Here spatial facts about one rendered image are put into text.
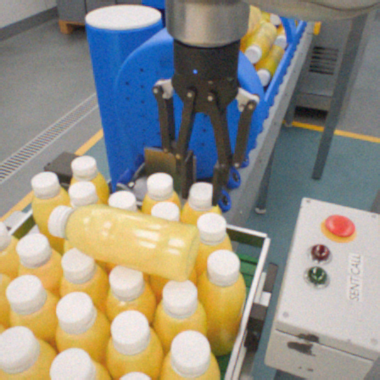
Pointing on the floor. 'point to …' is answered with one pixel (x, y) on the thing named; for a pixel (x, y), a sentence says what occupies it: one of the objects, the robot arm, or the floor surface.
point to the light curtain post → (339, 92)
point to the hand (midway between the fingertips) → (202, 179)
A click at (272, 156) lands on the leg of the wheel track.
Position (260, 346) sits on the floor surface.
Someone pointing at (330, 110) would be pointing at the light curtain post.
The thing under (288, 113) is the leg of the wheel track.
